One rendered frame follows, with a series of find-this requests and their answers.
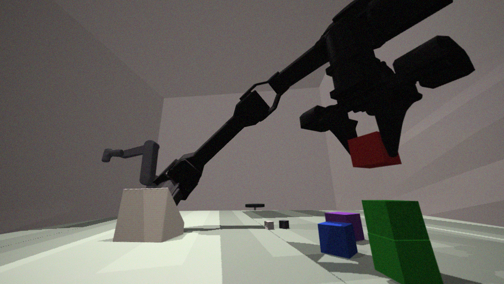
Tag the red block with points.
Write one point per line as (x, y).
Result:
(368, 151)

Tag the blue block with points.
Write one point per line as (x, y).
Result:
(337, 238)

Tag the purple block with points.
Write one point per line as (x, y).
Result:
(348, 218)

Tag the green block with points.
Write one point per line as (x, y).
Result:
(405, 261)
(395, 219)

